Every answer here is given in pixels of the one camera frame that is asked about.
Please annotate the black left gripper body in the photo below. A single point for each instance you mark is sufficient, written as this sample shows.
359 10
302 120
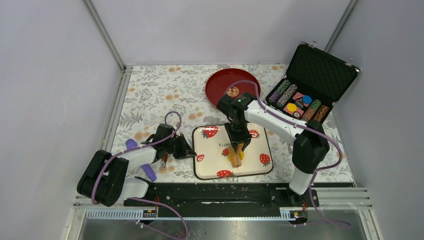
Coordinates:
177 146

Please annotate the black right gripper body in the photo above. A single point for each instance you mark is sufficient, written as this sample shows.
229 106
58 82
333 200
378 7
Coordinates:
237 133

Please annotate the yellow dough piece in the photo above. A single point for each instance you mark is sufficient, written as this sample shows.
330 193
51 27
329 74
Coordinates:
235 157

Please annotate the strawberry print rectangular tray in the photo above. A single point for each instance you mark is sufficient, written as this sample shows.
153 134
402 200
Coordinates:
216 158

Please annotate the wooden dough roller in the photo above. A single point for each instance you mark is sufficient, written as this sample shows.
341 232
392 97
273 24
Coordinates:
236 148

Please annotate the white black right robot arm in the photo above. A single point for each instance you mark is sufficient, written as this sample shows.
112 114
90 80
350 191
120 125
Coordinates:
309 142

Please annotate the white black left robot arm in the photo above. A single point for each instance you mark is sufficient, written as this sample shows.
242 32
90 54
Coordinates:
109 178

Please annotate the floral tablecloth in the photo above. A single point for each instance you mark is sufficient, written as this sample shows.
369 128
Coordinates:
154 90

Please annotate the purple cylindrical tool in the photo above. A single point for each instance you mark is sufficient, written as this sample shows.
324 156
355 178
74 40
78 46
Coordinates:
142 158

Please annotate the round red lacquer tray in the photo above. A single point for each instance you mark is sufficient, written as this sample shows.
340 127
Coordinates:
222 79

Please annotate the yellow poker chip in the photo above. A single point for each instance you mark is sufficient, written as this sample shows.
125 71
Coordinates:
291 107

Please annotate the blue poker chip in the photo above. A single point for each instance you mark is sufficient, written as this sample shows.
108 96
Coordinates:
307 100

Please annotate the black poker chip case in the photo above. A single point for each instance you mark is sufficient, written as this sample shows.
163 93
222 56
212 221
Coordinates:
315 73

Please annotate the metal scraper wooden handle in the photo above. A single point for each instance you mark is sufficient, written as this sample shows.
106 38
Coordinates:
164 162

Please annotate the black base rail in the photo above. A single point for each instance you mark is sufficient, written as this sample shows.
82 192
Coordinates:
229 200

